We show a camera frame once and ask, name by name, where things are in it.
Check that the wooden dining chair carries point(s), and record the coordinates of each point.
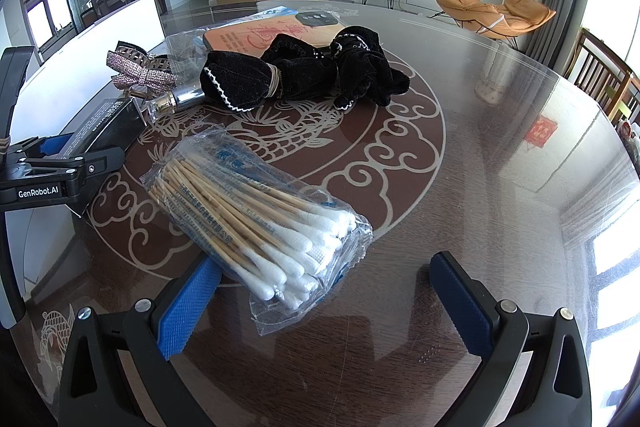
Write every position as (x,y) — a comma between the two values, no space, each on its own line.
(597,67)
(631,99)

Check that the orange lounge chair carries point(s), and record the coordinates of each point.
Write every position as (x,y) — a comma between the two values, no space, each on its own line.
(470,9)

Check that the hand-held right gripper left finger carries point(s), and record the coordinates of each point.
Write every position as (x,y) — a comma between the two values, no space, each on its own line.
(187,307)

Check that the colourful clutter pile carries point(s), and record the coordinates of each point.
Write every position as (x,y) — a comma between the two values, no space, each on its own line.
(631,142)

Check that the dark glass desktop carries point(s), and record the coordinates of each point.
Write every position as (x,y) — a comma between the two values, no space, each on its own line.
(475,157)

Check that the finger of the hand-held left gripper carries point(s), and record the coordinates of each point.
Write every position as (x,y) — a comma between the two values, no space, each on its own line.
(95,161)
(55,146)

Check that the black velvet hair bow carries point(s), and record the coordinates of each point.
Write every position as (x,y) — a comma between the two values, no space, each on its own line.
(300,72)

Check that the rhinestone bow hair clip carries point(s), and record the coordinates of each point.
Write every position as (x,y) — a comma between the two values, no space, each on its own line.
(142,74)

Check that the clear packet of cotton swabs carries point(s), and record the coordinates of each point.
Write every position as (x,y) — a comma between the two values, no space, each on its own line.
(260,217)

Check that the black rectangular box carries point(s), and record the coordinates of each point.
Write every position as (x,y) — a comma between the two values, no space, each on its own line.
(107,122)

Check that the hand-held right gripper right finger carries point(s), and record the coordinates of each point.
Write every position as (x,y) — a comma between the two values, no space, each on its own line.
(462,302)

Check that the blue white cream box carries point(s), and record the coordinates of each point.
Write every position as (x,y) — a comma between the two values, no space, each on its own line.
(277,13)

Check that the clear plastic bag orange card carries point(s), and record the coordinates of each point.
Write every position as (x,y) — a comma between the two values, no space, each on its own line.
(235,39)

